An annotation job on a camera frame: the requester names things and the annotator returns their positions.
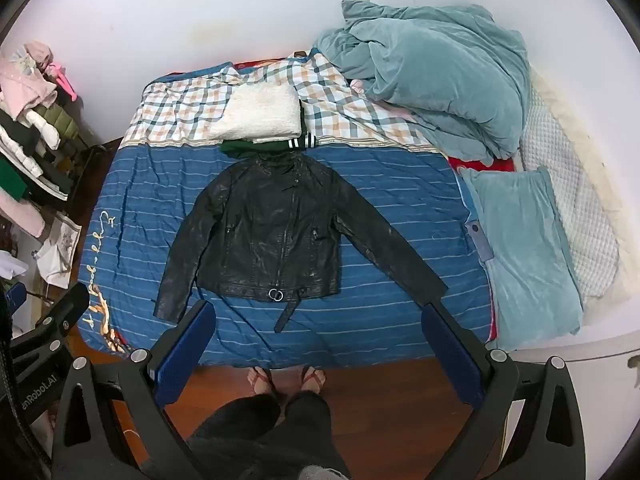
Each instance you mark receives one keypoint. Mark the plaid bed sheet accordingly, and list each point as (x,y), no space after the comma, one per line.
(175,110)

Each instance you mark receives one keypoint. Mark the teal velvet duvet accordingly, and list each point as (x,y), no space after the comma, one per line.
(425,60)

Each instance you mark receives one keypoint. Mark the teal velvet pillow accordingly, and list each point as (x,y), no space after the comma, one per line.
(525,270)

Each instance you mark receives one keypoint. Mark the black leather jacket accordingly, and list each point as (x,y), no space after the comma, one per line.
(270,230)

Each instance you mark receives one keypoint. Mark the white quilted mattress pad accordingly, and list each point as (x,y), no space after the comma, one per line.
(575,170)

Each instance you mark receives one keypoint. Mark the white tote bag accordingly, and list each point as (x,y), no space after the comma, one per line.
(60,250)

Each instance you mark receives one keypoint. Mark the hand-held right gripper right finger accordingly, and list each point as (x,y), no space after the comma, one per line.
(450,345)

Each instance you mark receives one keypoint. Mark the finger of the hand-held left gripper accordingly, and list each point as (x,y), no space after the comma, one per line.
(65,312)

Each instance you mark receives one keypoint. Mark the pile of assorted clothes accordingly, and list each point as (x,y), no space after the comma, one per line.
(30,125)

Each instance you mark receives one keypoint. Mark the white fluffy folded garment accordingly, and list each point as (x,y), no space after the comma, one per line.
(260,110)

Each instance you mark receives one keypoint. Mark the person's left leg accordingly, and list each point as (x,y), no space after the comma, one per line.
(240,425)

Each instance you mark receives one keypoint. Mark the person's right foot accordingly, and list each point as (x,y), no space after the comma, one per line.
(312,379)

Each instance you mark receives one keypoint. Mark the person's leg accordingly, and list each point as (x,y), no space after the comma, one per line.
(240,425)
(312,425)

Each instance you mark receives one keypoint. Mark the person's foot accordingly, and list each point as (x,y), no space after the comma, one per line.
(312,379)
(260,382)

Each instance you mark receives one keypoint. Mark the green garment with striped cuff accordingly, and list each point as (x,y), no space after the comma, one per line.
(240,149)

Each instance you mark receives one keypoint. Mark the person's right leg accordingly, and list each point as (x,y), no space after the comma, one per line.
(312,425)

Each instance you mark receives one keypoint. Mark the red cloth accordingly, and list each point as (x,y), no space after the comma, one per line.
(500,165)

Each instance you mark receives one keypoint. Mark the person's left foot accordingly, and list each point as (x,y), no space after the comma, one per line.
(260,382)

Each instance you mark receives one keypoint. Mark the blue striped bed sheet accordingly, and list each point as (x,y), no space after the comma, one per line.
(400,210)

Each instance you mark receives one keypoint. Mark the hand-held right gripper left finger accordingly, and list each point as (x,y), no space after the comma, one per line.
(185,345)

